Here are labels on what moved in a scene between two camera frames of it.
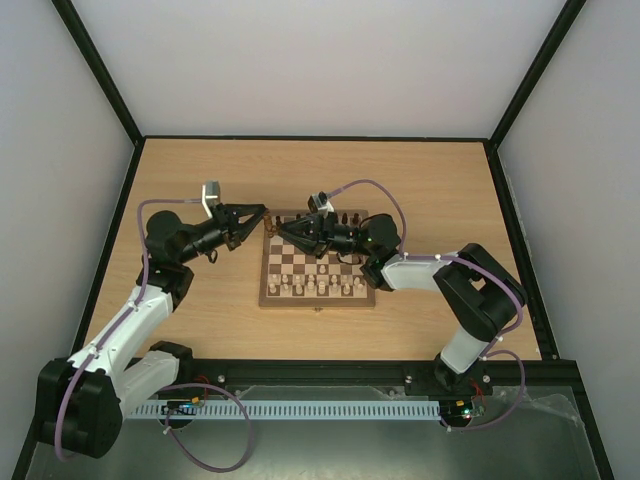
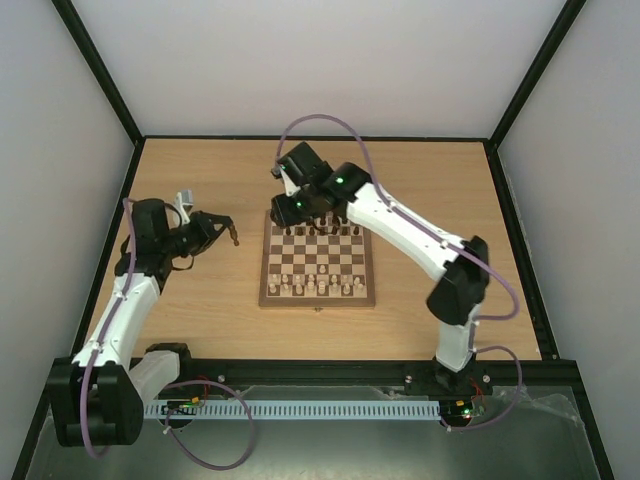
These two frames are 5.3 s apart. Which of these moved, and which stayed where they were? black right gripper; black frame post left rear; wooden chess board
Moved: black right gripper
Stayed: wooden chess board; black frame post left rear
